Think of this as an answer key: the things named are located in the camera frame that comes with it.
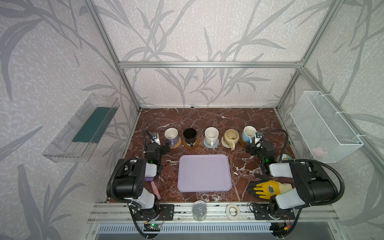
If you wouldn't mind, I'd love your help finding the white mug lavender handle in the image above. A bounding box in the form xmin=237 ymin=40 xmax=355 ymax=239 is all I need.
xmin=165 ymin=128 xmax=180 ymax=148

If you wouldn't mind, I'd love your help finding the white mug blue handle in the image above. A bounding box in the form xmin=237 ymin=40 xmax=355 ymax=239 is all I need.
xmin=242 ymin=126 xmax=257 ymax=144

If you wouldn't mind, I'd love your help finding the beige mug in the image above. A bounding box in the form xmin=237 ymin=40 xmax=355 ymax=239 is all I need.
xmin=223 ymin=129 xmax=240 ymax=140

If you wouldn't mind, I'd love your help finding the black mug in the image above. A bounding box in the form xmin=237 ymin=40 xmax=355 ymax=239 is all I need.
xmin=183 ymin=128 xmax=197 ymax=144

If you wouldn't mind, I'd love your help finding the light blue woven coaster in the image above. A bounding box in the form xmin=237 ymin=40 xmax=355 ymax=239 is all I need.
xmin=203 ymin=140 xmax=220 ymax=149

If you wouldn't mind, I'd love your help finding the large white mug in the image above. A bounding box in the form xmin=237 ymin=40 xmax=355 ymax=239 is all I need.
xmin=204 ymin=127 xmax=219 ymax=145

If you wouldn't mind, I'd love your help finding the brown wooden coaster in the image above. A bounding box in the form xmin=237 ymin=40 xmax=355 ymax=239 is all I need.
xmin=183 ymin=139 xmax=200 ymax=149
xmin=239 ymin=138 xmax=247 ymax=148

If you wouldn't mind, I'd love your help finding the white patterned round coaster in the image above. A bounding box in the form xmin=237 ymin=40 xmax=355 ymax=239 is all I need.
xmin=221 ymin=137 xmax=239 ymax=151

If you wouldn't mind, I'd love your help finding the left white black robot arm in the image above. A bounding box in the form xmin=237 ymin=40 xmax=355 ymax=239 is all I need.
xmin=106 ymin=142 xmax=171 ymax=219

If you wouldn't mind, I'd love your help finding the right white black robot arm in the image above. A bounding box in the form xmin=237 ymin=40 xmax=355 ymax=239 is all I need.
xmin=246 ymin=141 xmax=346 ymax=220

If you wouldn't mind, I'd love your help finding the green labelled tin can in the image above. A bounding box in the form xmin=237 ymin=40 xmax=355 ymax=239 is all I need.
xmin=282 ymin=154 xmax=293 ymax=161

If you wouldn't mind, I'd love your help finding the purple pink spatula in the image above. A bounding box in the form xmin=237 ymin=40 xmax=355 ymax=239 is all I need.
xmin=145 ymin=177 xmax=161 ymax=200

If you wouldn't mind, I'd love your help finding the yellow black work glove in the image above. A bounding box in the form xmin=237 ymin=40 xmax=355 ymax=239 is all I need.
xmin=247 ymin=178 xmax=293 ymax=200

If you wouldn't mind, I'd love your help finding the lavender plastic tray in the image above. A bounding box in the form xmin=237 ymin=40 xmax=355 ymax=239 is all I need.
xmin=178 ymin=155 xmax=232 ymax=193

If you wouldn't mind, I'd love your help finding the pink object in basket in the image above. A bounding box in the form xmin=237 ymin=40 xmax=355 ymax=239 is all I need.
xmin=311 ymin=147 xmax=325 ymax=159

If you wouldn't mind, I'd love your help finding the clear glass jar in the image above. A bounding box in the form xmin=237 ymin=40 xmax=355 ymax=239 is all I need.
xmin=192 ymin=201 xmax=207 ymax=222

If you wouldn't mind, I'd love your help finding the white tape roll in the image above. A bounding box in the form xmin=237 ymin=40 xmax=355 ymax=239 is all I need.
xmin=226 ymin=204 xmax=241 ymax=221

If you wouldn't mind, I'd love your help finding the green lit circuit board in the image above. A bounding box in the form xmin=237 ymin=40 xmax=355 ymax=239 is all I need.
xmin=144 ymin=222 xmax=163 ymax=232

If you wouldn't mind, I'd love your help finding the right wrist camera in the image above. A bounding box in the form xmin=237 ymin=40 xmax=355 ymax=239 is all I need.
xmin=255 ymin=132 xmax=264 ymax=145

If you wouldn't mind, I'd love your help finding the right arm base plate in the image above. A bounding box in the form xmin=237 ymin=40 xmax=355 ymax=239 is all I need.
xmin=250 ymin=203 xmax=296 ymax=220

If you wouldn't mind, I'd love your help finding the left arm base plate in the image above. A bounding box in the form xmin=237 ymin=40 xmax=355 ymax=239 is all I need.
xmin=134 ymin=204 xmax=175 ymax=221

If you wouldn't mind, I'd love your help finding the white wire basket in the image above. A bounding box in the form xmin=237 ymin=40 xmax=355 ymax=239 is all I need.
xmin=290 ymin=91 xmax=364 ymax=163

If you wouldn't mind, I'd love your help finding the clear wall shelf green mat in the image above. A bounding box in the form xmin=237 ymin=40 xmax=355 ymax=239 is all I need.
xmin=43 ymin=94 xmax=120 ymax=163

